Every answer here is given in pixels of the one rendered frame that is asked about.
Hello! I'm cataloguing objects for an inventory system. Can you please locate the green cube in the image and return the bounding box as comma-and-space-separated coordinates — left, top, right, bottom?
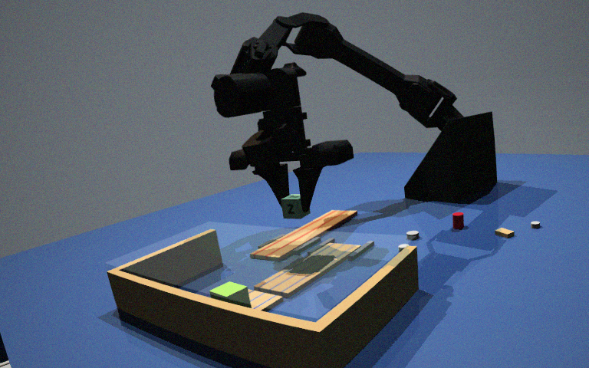
281, 194, 311, 219

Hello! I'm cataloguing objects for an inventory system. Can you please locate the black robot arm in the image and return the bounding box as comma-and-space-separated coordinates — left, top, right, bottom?
211, 12, 464, 166

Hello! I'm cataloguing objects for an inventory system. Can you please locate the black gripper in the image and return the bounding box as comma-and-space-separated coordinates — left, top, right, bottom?
229, 107, 354, 212

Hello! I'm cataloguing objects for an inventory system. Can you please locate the red cylinder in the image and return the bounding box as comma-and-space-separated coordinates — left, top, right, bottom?
452, 212, 464, 229

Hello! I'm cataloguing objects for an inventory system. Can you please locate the tan rectangular block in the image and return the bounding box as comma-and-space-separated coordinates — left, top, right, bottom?
495, 228, 515, 238

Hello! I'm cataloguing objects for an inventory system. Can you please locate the tan strip with red stripes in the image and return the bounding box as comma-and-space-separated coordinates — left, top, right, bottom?
299, 211, 357, 231

